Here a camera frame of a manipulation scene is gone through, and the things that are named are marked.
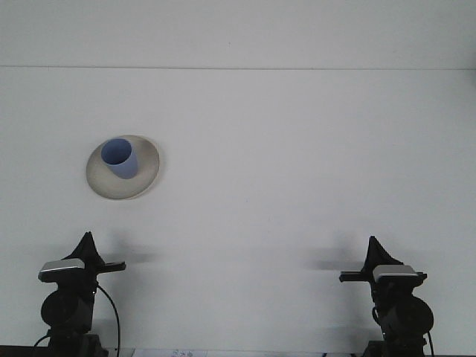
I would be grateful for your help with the pale blue cup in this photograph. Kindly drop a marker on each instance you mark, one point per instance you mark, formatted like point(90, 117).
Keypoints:
point(124, 167)

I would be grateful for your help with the pale round plate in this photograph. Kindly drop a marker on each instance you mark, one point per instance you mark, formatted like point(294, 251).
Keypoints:
point(145, 178)

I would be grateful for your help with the white printed paper sheet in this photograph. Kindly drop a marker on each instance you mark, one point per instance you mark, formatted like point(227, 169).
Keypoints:
point(167, 353)

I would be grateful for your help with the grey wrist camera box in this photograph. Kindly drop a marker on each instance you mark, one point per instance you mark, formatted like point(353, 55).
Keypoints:
point(394, 274)
point(61, 268)

